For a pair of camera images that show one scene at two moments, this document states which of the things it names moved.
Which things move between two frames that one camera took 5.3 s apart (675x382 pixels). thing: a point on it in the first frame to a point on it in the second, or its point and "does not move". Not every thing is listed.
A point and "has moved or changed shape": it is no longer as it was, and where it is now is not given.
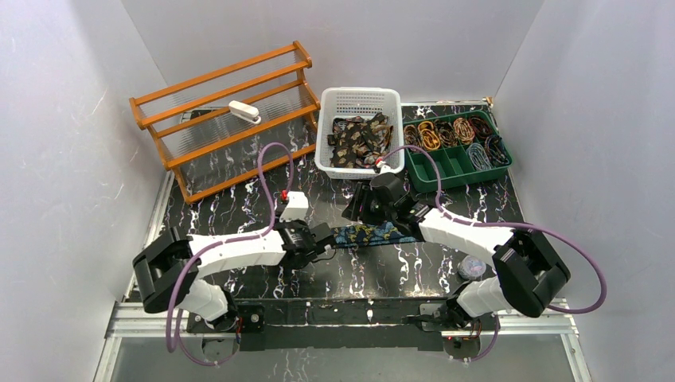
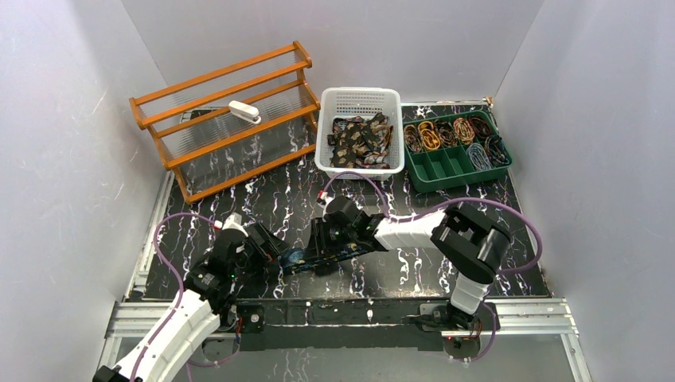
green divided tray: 468,146 does not move
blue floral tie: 373,234 has moved or changed shape
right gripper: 361,202 to 321,245
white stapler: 244,111 does not move
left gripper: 321,236 to 267,245
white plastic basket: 350,102 does not move
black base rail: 370,324 does not move
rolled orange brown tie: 463,130 does not move
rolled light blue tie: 478,157 does not move
